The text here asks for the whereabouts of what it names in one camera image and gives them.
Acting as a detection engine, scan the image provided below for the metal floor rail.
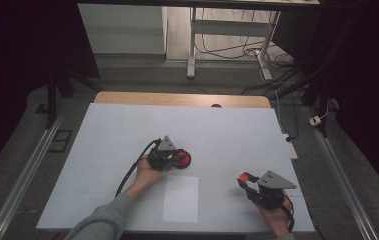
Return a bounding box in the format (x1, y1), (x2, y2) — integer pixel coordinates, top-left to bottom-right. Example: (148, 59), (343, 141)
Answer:
(305, 106), (379, 240)
(0, 99), (69, 240)

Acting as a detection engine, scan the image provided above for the person's right hand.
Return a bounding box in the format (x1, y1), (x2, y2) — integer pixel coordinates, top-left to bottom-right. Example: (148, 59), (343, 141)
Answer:
(255, 199), (293, 238)

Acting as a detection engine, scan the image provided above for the grey cabinet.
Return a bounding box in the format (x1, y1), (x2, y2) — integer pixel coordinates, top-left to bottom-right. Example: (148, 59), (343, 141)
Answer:
(77, 3), (168, 55)

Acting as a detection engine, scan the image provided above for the black stand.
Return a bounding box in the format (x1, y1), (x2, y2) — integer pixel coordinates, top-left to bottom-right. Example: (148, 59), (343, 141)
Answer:
(45, 66), (103, 129)
(278, 66), (332, 138)

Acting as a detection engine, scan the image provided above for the white table mat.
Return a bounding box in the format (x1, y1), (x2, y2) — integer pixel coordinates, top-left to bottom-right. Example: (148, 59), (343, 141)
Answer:
(36, 102), (315, 233)

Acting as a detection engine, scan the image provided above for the left hand-held gripper black cable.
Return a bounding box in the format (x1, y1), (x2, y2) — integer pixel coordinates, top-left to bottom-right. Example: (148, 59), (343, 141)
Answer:
(115, 138), (162, 198)

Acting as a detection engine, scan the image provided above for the white power strip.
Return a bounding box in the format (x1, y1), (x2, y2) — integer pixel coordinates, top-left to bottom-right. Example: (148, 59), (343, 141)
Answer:
(281, 133), (299, 160)

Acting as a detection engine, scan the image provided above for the person's left hand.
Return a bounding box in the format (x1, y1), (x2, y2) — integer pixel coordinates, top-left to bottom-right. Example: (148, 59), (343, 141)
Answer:
(135, 154), (169, 189)

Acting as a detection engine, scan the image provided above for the black floor socket plate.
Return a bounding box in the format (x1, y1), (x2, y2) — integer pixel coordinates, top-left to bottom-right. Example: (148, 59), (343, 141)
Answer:
(48, 129), (73, 154)

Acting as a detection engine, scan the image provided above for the white paper sheet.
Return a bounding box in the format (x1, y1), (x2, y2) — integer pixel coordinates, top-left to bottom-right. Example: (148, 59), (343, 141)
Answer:
(162, 175), (200, 224)

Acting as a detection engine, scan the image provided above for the black floor cable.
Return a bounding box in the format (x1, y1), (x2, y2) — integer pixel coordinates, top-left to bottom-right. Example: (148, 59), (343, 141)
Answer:
(241, 64), (301, 142)
(195, 8), (269, 61)

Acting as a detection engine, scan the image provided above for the dark curtain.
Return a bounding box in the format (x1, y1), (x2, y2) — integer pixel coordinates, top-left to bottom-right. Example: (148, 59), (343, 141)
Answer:
(0, 0), (100, 183)
(272, 0), (379, 205)

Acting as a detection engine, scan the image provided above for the white metal desk frame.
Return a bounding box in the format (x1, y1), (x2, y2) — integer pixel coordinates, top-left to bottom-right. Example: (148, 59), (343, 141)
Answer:
(186, 6), (282, 81)

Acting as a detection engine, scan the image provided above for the round red ink pad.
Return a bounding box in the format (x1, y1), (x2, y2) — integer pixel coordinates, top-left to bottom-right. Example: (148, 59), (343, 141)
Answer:
(173, 150), (192, 170)

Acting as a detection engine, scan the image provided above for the wooden table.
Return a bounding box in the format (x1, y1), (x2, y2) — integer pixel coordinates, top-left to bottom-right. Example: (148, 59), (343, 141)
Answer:
(93, 91), (272, 109)

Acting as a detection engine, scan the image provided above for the white floor cable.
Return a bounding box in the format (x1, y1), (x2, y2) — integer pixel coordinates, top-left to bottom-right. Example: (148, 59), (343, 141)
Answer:
(274, 88), (291, 138)

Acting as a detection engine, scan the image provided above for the hand-held gripper black cable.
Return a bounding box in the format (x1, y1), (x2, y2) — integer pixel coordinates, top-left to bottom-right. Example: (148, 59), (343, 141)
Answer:
(281, 192), (296, 233)
(115, 138), (162, 198)

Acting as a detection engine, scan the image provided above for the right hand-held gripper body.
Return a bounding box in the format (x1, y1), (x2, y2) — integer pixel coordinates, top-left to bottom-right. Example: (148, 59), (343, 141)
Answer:
(247, 170), (297, 210)

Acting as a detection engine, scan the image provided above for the right hand-held gripper black cable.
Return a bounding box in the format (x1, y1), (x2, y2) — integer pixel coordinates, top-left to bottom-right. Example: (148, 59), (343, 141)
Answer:
(281, 192), (296, 233)

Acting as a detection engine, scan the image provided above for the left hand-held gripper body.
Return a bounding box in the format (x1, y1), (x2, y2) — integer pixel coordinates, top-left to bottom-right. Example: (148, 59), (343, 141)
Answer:
(147, 135), (178, 172)

